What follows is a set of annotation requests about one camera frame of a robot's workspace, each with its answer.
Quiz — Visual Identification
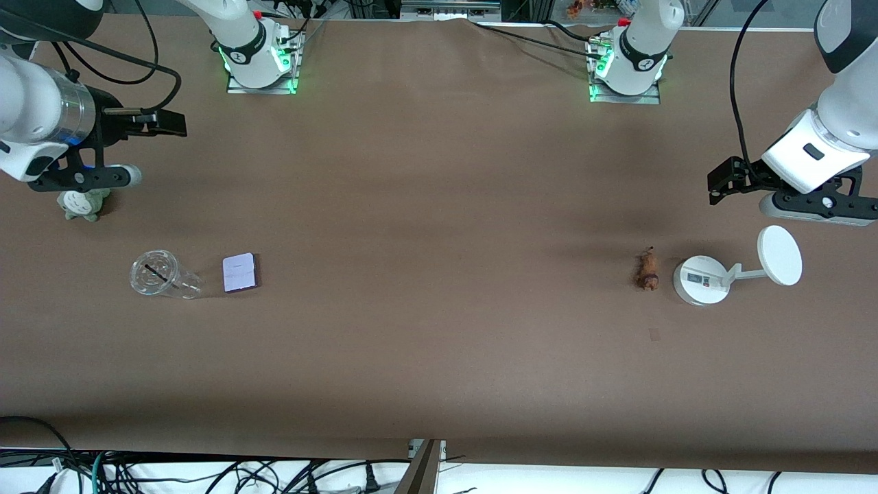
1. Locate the brown lion statue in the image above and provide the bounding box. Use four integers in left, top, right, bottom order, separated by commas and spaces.
634, 246, 661, 292

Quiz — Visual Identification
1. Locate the lavender small box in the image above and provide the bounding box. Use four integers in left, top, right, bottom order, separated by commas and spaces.
222, 252, 259, 294

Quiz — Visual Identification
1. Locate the grey green plush toy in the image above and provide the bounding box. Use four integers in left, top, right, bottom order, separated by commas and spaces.
57, 188, 111, 222

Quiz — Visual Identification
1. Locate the white round desk lamp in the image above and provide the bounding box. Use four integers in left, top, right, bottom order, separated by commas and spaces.
672, 225, 803, 307

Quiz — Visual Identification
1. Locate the clear plastic cup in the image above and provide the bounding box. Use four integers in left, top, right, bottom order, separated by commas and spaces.
129, 249, 204, 301

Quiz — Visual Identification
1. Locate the brown table cover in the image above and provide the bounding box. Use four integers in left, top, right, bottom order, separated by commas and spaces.
0, 14, 878, 474

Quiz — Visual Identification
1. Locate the aluminium table leg beam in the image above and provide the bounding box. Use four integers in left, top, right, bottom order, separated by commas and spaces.
394, 439, 448, 494

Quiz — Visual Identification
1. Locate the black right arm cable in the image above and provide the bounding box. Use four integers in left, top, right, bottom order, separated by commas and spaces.
0, 0, 183, 115

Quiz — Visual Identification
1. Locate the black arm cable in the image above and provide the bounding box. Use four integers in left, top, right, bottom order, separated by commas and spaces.
728, 0, 773, 183
0, 0, 183, 115

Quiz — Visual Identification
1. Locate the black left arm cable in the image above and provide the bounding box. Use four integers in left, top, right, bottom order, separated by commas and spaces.
728, 0, 773, 183

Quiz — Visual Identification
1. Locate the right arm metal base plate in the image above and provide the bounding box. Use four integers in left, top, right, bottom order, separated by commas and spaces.
226, 26, 304, 96

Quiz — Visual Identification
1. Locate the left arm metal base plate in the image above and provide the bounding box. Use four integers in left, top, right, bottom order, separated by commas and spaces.
588, 36, 661, 106

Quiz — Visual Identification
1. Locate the black cable on table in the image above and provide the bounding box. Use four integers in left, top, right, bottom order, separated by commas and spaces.
472, 19, 606, 61

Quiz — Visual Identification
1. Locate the metal rail behind table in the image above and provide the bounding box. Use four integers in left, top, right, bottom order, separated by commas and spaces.
401, 0, 502, 21

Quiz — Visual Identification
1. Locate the black curved floor cable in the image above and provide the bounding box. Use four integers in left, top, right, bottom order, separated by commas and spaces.
0, 414, 78, 494

